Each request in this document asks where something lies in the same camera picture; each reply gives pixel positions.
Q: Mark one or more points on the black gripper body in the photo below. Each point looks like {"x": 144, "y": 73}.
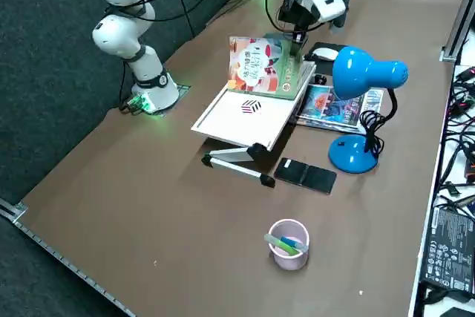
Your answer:
{"x": 298, "y": 16}

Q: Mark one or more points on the green cover recipe book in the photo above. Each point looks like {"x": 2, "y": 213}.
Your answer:
{"x": 256, "y": 68}

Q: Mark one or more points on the blue desk lamp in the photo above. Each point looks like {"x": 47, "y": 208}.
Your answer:
{"x": 356, "y": 68}

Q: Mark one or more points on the white folding book stand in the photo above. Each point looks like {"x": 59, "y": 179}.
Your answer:
{"x": 237, "y": 120}

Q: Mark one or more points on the white computer mouse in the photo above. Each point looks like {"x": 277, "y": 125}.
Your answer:
{"x": 326, "y": 54}

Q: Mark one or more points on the black mouse pad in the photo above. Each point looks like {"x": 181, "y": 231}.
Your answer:
{"x": 323, "y": 66}

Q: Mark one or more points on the plastic wrapped blue magazine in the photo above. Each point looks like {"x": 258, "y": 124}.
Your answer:
{"x": 326, "y": 109}

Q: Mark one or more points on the black foldable phone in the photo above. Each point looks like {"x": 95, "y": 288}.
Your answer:
{"x": 304, "y": 176}

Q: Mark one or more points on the green lit base connector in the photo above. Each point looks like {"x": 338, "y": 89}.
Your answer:
{"x": 137, "y": 103}

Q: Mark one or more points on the blue marker pen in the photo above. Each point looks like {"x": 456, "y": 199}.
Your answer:
{"x": 293, "y": 241}

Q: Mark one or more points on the green marker pen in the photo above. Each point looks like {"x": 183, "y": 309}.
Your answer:
{"x": 284, "y": 246}

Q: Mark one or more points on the pink pen cup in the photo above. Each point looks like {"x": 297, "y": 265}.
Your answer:
{"x": 287, "y": 263}

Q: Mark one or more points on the black power adapter brick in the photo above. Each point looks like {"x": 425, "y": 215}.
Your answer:
{"x": 449, "y": 250}

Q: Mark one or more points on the dark grey wrist camera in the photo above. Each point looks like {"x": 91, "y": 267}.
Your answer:
{"x": 339, "y": 12}

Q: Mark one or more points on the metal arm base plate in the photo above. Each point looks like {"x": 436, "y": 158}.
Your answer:
{"x": 182, "y": 90}

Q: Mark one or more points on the aluminium frame post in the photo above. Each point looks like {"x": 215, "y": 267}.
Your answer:
{"x": 458, "y": 27}

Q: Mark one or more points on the aluminium table edge rail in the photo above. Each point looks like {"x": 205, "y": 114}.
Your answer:
{"x": 55, "y": 255}

